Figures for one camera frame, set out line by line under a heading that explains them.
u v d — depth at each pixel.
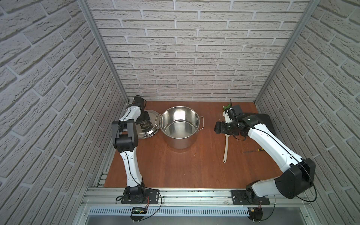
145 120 0.92
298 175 0.40
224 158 0.87
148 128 1.00
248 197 0.66
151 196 0.74
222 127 0.71
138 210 0.72
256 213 0.72
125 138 0.59
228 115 0.66
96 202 0.74
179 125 1.00
